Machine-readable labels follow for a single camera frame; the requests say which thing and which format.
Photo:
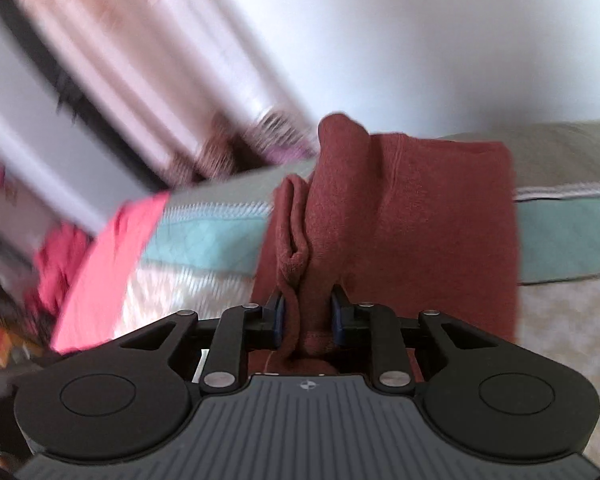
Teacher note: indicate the pink red cloth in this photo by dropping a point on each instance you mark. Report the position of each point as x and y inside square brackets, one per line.
[93, 307]

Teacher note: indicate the pink lace curtain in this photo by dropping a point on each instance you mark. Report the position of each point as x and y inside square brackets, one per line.
[182, 81]

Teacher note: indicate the dark red sweater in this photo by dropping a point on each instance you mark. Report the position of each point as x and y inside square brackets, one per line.
[413, 224]

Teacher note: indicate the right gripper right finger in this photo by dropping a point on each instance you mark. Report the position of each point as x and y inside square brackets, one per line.
[367, 341]

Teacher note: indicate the patterned bed quilt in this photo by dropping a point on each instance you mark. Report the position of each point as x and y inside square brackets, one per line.
[204, 246]

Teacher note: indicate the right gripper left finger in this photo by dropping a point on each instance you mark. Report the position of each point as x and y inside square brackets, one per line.
[230, 338]

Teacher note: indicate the red clothes pile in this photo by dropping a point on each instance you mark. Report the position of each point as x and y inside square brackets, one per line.
[57, 264]

